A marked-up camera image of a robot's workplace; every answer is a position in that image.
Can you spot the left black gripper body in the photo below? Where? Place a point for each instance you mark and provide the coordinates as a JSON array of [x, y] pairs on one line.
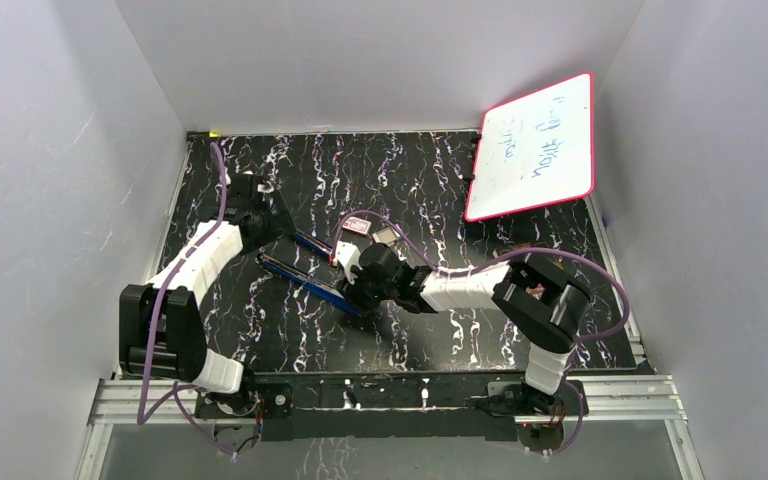
[[267, 230]]

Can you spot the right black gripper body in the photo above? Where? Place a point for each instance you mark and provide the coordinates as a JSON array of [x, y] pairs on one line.
[[364, 293]]

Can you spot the blue stapler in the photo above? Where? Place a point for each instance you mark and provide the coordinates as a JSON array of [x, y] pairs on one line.
[[317, 246], [308, 282]]

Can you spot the staple box tray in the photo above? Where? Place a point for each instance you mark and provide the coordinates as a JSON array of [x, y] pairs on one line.
[[387, 236]]

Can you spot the red white staple box sleeve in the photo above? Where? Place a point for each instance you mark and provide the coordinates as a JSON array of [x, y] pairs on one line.
[[357, 226]]

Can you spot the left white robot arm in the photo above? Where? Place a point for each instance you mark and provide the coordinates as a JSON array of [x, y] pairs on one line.
[[161, 331]]

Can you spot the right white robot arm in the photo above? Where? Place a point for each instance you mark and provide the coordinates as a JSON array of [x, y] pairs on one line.
[[544, 303]]

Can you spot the dark brown book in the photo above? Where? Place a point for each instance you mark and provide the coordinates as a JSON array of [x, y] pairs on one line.
[[507, 252]]

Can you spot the pink framed whiteboard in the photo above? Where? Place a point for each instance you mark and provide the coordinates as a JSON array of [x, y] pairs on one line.
[[535, 151]]

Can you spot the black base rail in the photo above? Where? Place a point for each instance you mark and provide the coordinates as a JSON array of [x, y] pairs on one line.
[[493, 405]]

